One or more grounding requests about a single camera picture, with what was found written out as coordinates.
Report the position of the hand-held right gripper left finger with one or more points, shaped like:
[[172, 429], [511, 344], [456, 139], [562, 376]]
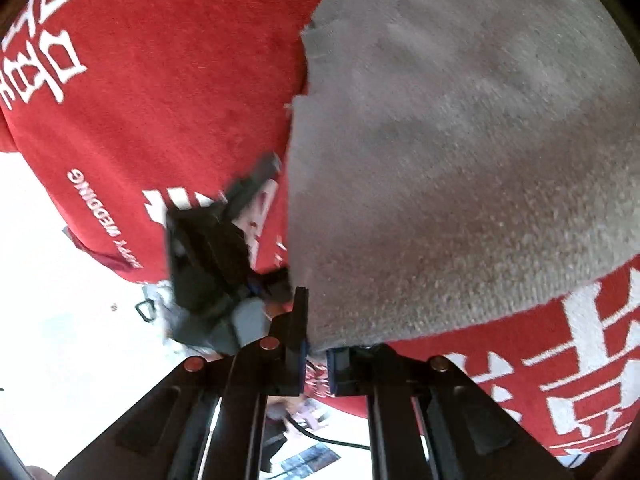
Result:
[[302, 362]]

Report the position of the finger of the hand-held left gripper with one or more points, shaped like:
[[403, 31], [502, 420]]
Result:
[[275, 287], [257, 177]]

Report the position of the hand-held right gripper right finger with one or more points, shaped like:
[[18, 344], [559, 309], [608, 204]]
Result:
[[334, 372]]

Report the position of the grey knitted sweater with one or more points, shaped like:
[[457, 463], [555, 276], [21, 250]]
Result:
[[450, 160]]

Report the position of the red printed blanket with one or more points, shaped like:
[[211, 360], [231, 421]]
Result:
[[165, 85]]

